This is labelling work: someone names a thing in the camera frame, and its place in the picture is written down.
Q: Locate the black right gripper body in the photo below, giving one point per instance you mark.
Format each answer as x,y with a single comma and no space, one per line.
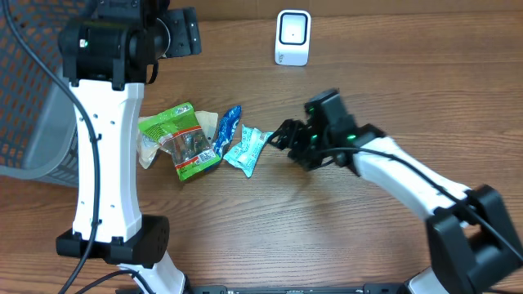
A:
306,140

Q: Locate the green clear snack bag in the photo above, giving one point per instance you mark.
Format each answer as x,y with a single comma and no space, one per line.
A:
178,131

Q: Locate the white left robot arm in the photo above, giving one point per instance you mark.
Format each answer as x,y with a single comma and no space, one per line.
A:
108,59

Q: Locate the white barcode scanner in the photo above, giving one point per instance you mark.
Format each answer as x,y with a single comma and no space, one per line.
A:
293,36

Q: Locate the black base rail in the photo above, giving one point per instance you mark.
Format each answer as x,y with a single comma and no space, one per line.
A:
310,289

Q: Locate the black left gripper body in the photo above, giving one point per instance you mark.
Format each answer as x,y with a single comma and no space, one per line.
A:
178,37

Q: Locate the blue snack packet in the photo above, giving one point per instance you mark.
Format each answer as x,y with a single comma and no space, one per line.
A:
225,133

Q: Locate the light teal snack packet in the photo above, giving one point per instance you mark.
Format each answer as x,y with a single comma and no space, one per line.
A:
245,154

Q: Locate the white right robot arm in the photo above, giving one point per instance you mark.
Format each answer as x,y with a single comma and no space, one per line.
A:
472,241

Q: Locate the beige paper snack bag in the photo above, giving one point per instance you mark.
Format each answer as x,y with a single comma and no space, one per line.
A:
148,149

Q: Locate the grey plastic mesh basket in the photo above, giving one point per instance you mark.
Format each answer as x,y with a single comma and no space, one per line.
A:
38,124

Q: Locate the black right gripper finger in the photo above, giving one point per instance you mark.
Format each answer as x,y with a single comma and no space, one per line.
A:
280,142
283,130

